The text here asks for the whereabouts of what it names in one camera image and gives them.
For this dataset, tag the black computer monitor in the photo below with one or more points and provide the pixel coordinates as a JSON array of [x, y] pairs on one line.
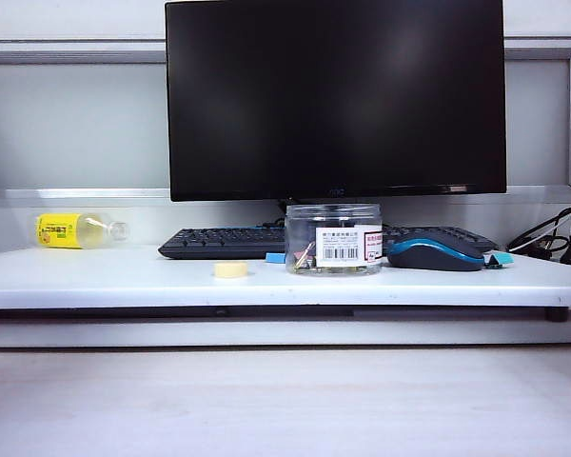
[[338, 95]]

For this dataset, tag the blue and black computer mouse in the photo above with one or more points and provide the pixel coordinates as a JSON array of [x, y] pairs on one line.
[[433, 257]]

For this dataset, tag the blue binder clip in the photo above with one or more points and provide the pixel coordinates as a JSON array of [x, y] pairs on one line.
[[275, 257]]

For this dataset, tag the teal binder clip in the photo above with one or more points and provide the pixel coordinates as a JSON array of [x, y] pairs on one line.
[[502, 258]]

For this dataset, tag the black round support foot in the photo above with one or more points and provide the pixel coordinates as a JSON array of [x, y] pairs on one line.
[[557, 315]]

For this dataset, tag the plastic bottle with yellow label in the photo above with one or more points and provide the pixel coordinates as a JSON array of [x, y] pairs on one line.
[[57, 231]]

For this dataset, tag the pale yellow bottle cap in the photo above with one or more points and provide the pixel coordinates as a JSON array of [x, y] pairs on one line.
[[230, 270]]

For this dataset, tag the round transparent plastic box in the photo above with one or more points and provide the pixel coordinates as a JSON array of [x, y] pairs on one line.
[[304, 228]]

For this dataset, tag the black computer keyboard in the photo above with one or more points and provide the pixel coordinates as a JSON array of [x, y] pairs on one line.
[[219, 240]]

